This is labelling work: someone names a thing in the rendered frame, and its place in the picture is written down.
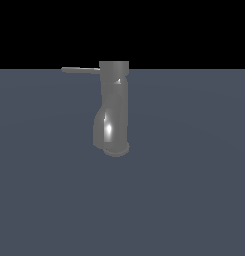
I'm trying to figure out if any grey metal faucet body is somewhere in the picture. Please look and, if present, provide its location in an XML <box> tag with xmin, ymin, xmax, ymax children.
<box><xmin>92</xmin><ymin>73</ymin><xmax>131</xmax><ymax>158</ymax></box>

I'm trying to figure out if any grey faucet lever handle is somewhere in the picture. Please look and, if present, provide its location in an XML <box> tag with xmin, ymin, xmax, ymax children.
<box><xmin>60</xmin><ymin>60</ymin><xmax>130</xmax><ymax>76</ymax></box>

